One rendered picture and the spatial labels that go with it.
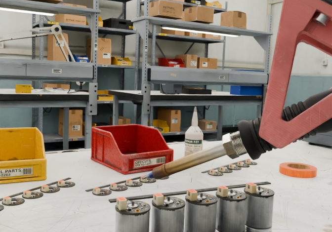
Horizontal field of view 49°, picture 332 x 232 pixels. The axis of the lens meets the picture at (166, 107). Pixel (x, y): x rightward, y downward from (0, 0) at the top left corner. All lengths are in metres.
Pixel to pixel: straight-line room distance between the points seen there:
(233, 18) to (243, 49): 2.92
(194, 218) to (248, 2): 6.22
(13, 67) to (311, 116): 2.40
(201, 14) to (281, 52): 3.01
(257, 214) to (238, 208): 0.02
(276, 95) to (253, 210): 0.14
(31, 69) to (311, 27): 2.41
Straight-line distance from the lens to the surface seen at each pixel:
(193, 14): 3.21
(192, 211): 0.28
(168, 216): 0.27
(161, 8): 2.99
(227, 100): 3.39
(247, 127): 0.22
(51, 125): 4.81
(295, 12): 0.19
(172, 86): 3.07
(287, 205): 0.49
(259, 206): 0.31
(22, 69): 2.54
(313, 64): 6.09
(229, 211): 0.30
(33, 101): 2.63
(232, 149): 0.22
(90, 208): 0.44
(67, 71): 2.61
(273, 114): 0.20
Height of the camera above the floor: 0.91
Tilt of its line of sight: 5 degrees down
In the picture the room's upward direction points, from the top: 2 degrees clockwise
